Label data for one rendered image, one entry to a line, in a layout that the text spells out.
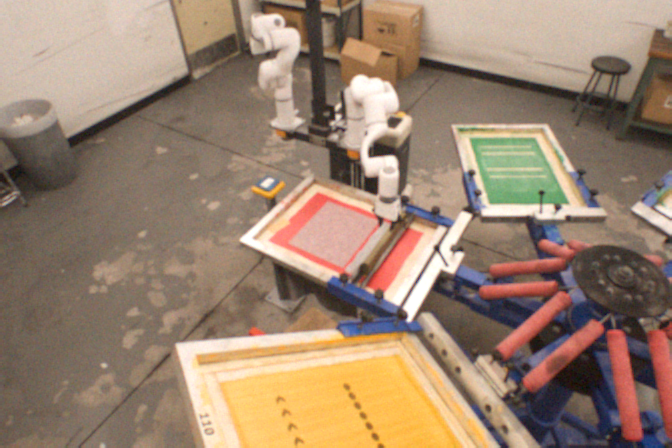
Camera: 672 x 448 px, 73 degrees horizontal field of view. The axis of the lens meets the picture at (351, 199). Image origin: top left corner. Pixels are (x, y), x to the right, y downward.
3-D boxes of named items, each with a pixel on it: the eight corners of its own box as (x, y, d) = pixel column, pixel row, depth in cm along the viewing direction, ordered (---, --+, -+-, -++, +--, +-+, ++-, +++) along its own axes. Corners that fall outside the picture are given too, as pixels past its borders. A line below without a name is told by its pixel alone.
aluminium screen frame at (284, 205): (240, 246, 209) (239, 240, 206) (312, 177, 246) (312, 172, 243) (393, 319, 177) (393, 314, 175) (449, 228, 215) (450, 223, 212)
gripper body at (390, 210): (403, 193, 181) (402, 214, 188) (381, 185, 185) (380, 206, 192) (395, 204, 176) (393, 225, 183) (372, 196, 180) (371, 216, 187)
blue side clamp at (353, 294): (327, 292, 189) (326, 281, 185) (333, 283, 193) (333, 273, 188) (391, 323, 178) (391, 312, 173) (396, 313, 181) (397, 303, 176)
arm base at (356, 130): (353, 130, 247) (353, 104, 237) (374, 135, 243) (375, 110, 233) (340, 144, 237) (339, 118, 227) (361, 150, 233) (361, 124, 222)
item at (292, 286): (279, 301, 237) (268, 245, 209) (283, 296, 239) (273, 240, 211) (355, 340, 218) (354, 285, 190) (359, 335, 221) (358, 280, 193)
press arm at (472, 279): (440, 276, 188) (441, 268, 185) (445, 266, 192) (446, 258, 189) (480, 293, 181) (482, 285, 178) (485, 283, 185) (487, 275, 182)
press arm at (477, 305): (311, 240, 223) (311, 232, 219) (318, 233, 227) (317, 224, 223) (576, 357, 174) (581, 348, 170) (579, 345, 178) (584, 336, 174)
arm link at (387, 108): (354, 89, 198) (387, 85, 200) (362, 135, 194) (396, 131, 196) (359, 72, 182) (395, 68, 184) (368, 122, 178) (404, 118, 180)
